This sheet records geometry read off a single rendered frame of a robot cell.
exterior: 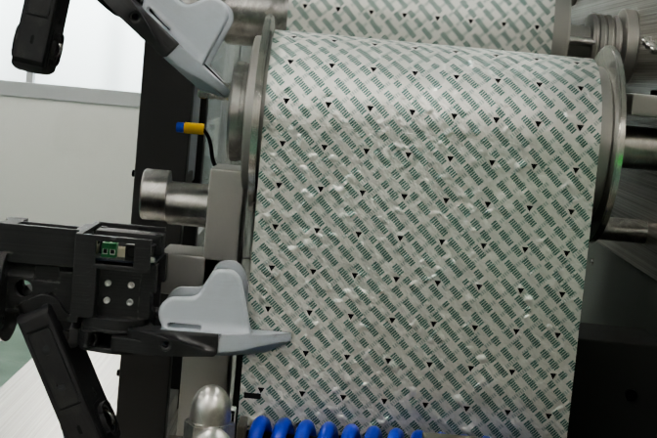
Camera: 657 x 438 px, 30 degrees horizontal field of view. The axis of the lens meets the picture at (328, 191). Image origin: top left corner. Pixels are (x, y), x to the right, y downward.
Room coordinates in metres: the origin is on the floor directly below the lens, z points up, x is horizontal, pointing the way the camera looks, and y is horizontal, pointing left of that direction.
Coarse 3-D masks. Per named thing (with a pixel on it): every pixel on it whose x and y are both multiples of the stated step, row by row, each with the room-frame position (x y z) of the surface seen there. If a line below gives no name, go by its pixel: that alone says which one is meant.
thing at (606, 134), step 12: (252, 48) 0.89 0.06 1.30; (252, 60) 0.87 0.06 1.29; (252, 72) 0.87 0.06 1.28; (600, 72) 0.89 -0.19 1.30; (252, 84) 0.86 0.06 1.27; (264, 84) 0.86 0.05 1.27; (252, 96) 0.86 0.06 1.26; (264, 96) 0.86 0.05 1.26; (612, 96) 0.87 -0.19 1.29; (252, 108) 0.86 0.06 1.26; (612, 108) 0.87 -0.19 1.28; (612, 120) 0.86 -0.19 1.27; (612, 132) 0.86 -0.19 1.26; (600, 144) 0.86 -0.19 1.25; (600, 156) 0.86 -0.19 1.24; (600, 168) 0.86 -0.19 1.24; (600, 180) 0.87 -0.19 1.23; (600, 192) 0.87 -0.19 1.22
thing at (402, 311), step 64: (320, 192) 0.85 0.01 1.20; (256, 256) 0.85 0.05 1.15; (320, 256) 0.85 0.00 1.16; (384, 256) 0.85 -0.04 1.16; (448, 256) 0.85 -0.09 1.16; (512, 256) 0.85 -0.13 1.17; (576, 256) 0.85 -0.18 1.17; (256, 320) 0.85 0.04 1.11; (320, 320) 0.85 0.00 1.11; (384, 320) 0.85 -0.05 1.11; (448, 320) 0.85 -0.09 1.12; (512, 320) 0.85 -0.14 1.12; (576, 320) 0.85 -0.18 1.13; (256, 384) 0.85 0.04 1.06; (320, 384) 0.85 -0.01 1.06; (384, 384) 0.85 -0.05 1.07; (448, 384) 0.85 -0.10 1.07; (512, 384) 0.85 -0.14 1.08
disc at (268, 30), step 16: (272, 16) 0.91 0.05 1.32; (272, 32) 0.92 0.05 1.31; (256, 80) 0.85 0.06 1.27; (256, 96) 0.84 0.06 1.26; (256, 112) 0.84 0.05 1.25; (256, 128) 0.84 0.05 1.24; (256, 144) 0.85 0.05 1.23; (256, 160) 0.86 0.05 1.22; (256, 176) 0.87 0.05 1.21; (256, 192) 0.89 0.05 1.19
